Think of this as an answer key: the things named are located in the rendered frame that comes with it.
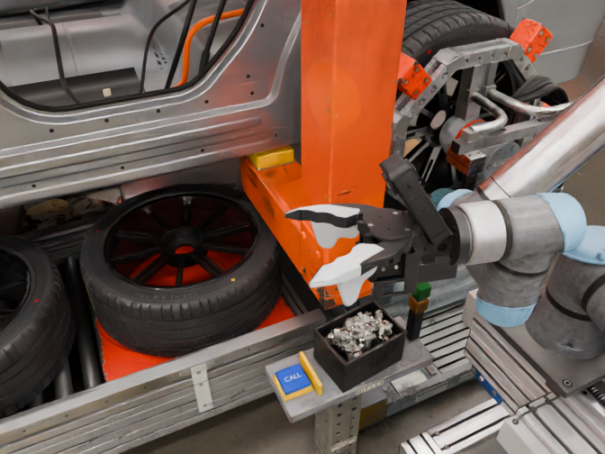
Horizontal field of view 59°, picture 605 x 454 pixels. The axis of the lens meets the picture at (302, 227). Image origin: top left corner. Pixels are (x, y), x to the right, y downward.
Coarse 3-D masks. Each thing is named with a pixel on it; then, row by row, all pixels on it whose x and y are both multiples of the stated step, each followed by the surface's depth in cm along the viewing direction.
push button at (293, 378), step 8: (288, 368) 139; (296, 368) 139; (280, 376) 137; (288, 376) 137; (296, 376) 137; (304, 376) 137; (280, 384) 136; (288, 384) 135; (296, 384) 135; (304, 384) 135; (288, 392) 133
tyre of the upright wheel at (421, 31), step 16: (416, 0) 159; (432, 0) 158; (448, 0) 160; (416, 16) 151; (432, 16) 148; (448, 16) 147; (464, 16) 146; (480, 16) 147; (416, 32) 145; (432, 32) 143; (448, 32) 144; (464, 32) 146; (480, 32) 148; (496, 32) 151; (512, 32) 154; (416, 48) 142; (432, 48) 144; (400, 208) 175
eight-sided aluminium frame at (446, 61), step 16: (448, 48) 143; (464, 48) 144; (480, 48) 146; (496, 48) 143; (512, 48) 145; (432, 64) 142; (448, 64) 139; (464, 64) 141; (480, 64) 144; (512, 64) 151; (528, 64) 152; (432, 80) 140; (400, 96) 146; (432, 96) 143; (400, 112) 143; (416, 112) 144; (400, 128) 144; (400, 144) 148
